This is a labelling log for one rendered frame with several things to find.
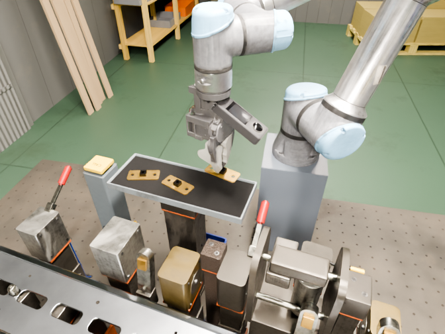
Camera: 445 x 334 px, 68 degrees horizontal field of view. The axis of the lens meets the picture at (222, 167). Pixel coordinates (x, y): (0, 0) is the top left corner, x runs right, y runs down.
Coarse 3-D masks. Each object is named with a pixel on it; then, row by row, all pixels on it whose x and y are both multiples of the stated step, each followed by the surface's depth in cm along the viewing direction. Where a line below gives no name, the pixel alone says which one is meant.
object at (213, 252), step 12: (204, 252) 76; (216, 252) 76; (204, 264) 78; (216, 264) 76; (204, 276) 82; (216, 276) 80; (216, 288) 84; (216, 300) 87; (216, 312) 91; (216, 324) 96
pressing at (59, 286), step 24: (0, 264) 85; (24, 264) 85; (48, 264) 85; (24, 288) 80; (48, 288) 80; (72, 288) 80; (96, 288) 80; (0, 312) 76; (24, 312) 76; (48, 312) 76; (96, 312) 76; (120, 312) 76; (144, 312) 76; (168, 312) 75
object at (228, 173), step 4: (208, 168) 81; (224, 168) 79; (208, 172) 80; (212, 172) 80; (220, 172) 79; (224, 172) 79; (228, 172) 80; (232, 172) 80; (236, 172) 80; (220, 176) 78; (224, 176) 78; (228, 176) 78; (236, 176) 79; (228, 180) 77; (232, 180) 77
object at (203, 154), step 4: (220, 148) 73; (200, 152) 76; (204, 152) 76; (208, 152) 75; (220, 152) 74; (200, 156) 77; (204, 156) 76; (208, 156) 76; (220, 156) 75; (208, 160) 76; (220, 160) 75; (212, 164) 75; (216, 164) 75; (220, 164) 76; (216, 168) 76; (220, 168) 77; (216, 172) 79
